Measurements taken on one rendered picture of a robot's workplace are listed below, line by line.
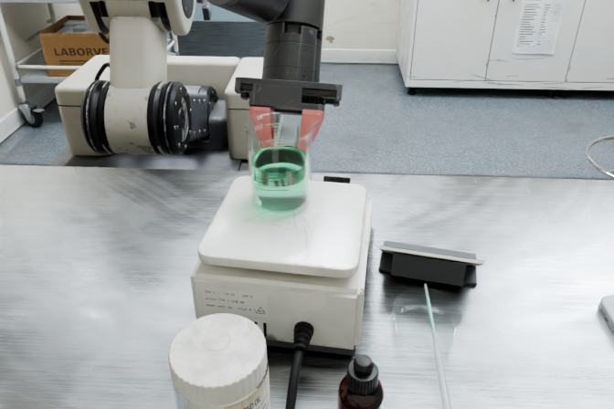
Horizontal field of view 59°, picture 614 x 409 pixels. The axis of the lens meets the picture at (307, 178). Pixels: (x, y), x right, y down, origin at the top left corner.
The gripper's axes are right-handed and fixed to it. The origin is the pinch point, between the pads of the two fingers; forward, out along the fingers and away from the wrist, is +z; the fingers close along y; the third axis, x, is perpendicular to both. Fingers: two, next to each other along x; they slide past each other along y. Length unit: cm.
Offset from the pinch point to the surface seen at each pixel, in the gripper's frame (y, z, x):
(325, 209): 4.2, 2.3, -9.6
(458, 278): 16.6, 7.8, -5.5
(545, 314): 23.7, 10.0, -7.5
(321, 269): 4.1, 6.1, -15.9
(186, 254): -8.9, 8.3, -0.9
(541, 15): 108, -86, 213
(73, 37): -110, -53, 187
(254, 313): -0.6, 10.3, -13.4
